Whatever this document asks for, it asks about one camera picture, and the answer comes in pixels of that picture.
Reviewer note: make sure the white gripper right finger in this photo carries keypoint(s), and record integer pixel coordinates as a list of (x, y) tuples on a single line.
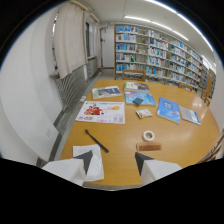
[(156, 168)]

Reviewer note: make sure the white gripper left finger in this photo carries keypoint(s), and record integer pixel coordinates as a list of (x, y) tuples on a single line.
[(66, 168)]

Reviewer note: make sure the brown wooden comb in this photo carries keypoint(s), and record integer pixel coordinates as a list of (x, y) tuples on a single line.
[(148, 146)]

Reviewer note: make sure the white paper sheet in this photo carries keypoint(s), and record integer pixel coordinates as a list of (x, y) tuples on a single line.
[(95, 163)]

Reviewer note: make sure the white tape roll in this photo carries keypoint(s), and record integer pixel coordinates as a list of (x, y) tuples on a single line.
[(148, 135)]

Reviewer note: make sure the black stick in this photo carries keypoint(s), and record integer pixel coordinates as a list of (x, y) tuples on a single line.
[(96, 141)]

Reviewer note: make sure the small snack packet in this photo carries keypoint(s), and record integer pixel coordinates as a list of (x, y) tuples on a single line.
[(144, 113)]

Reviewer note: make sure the grey blue booklet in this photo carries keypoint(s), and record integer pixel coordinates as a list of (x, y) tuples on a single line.
[(189, 115)]

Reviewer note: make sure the white poster with red picture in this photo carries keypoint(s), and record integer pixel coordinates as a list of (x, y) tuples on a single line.
[(101, 112)]

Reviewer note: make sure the small dark blue box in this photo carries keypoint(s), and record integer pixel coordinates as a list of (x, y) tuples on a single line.
[(137, 100)]

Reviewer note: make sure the light blue picture book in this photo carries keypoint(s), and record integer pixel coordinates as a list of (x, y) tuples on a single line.
[(140, 98)]

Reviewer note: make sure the white green book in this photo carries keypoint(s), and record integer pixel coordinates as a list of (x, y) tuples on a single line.
[(136, 87)]

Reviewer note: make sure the grey green magazine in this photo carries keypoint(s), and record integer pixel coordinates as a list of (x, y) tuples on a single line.
[(106, 92)]

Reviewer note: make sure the wooden chair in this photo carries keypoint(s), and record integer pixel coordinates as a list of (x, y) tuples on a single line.
[(207, 90), (186, 86), (133, 74)]

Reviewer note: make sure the large library bookshelf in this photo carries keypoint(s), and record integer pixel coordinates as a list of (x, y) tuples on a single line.
[(156, 56)]

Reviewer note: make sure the beige curtain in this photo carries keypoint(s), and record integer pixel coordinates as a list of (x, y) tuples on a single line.
[(70, 40)]

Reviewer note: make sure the wall radiator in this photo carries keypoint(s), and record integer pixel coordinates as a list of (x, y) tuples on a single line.
[(71, 85)]

